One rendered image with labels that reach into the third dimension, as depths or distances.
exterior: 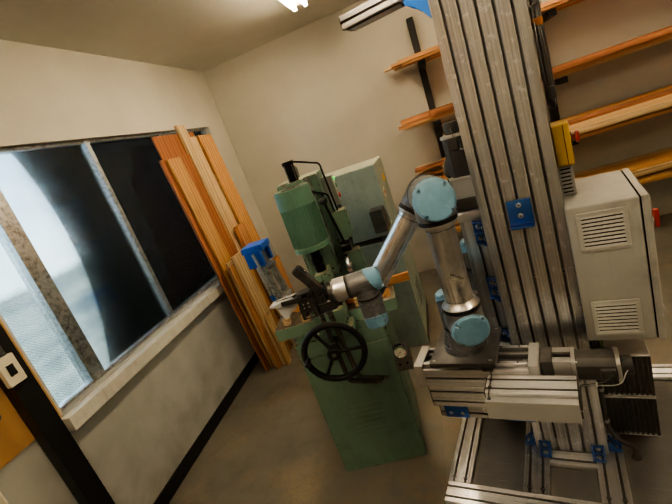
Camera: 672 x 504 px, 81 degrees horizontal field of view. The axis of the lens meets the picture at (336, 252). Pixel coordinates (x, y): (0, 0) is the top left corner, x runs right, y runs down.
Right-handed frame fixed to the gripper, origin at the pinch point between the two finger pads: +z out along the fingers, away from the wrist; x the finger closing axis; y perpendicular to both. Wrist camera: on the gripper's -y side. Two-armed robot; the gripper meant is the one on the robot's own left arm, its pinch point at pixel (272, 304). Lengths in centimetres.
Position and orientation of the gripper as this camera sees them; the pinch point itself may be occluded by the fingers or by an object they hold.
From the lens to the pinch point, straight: 128.9
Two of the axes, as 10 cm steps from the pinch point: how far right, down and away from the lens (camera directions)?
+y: 3.3, 9.3, 1.5
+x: 0.6, -1.8, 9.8
